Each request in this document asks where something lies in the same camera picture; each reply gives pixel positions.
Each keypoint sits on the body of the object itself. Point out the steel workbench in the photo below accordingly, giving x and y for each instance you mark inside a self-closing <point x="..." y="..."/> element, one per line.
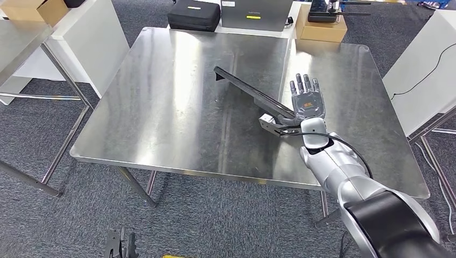
<point x="178" y="107"/>

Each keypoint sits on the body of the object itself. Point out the yellow floor tape square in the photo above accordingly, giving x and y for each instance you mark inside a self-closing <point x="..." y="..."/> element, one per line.
<point x="174" y="256"/>

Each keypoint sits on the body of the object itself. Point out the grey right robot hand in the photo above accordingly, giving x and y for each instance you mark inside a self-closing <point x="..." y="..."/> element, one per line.
<point x="308" y="105"/>

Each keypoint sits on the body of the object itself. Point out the black device with antennas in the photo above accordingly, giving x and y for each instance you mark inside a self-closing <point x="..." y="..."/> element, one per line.
<point x="324" y="14"/>

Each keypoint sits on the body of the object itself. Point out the large cardboard box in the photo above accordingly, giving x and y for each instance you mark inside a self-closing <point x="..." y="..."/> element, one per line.
<point x="28" y="10"/>

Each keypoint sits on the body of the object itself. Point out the black zip case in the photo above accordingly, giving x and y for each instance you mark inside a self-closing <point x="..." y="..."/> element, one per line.
<point x="194" y="16"/>

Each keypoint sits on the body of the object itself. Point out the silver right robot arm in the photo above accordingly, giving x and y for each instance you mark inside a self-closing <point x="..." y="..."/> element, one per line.
<point x="342" y="167"/>

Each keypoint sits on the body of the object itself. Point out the black plastic plate frame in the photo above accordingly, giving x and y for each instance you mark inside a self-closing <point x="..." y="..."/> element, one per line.
<point x="249" y="90"/>

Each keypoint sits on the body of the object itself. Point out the white cabinet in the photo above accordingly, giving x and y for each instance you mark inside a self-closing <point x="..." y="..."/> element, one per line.
<point x="417" y="78"/>
<point x="96" y="42"/>

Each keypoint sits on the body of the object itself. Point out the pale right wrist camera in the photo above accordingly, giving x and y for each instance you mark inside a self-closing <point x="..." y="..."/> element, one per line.
<point x="266" y="119"/>

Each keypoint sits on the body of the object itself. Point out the small cardboard box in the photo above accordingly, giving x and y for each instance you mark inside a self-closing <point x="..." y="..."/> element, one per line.
<point x="320" y="32"/>

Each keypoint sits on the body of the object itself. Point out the dark left robot hand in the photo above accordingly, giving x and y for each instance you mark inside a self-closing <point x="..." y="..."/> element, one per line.
<point x="130" y="247"/>

